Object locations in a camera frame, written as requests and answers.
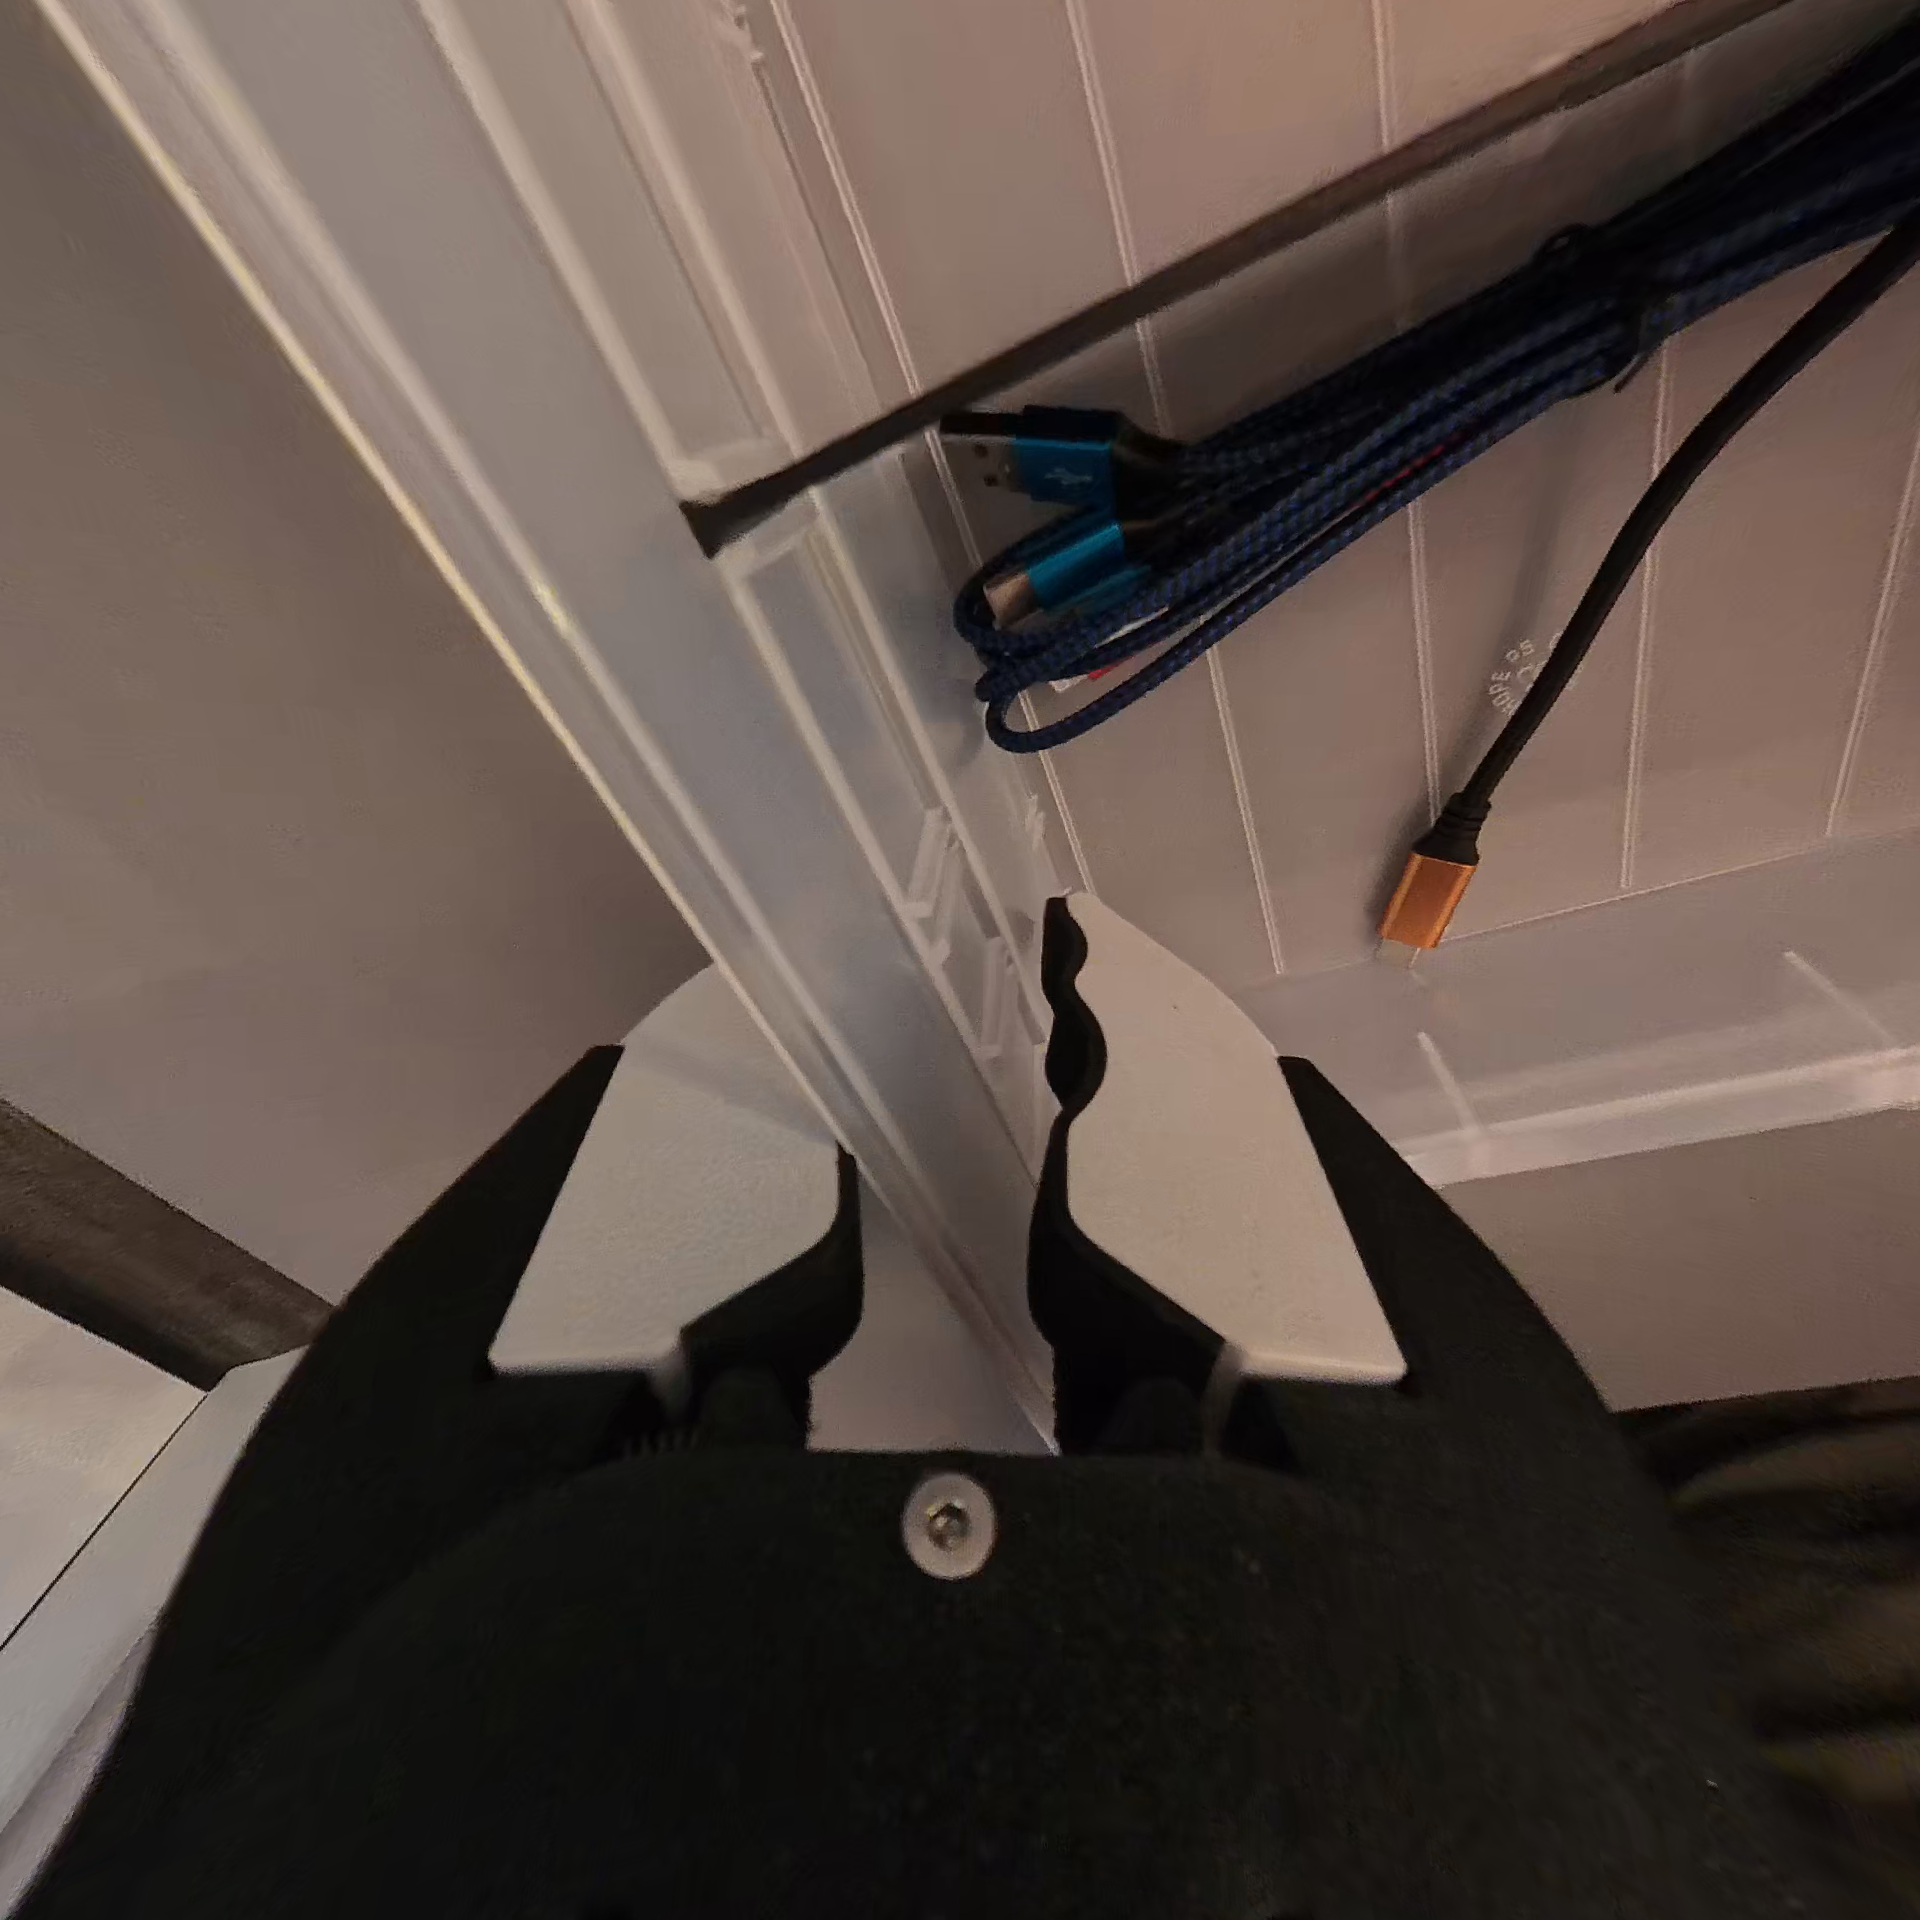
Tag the clear plastic bin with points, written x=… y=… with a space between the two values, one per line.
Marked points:
x=541 y=600

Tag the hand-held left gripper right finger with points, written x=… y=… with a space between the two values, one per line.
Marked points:
x=1231 y=1200

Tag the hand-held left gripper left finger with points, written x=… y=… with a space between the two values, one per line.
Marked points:
x=646 y=1200

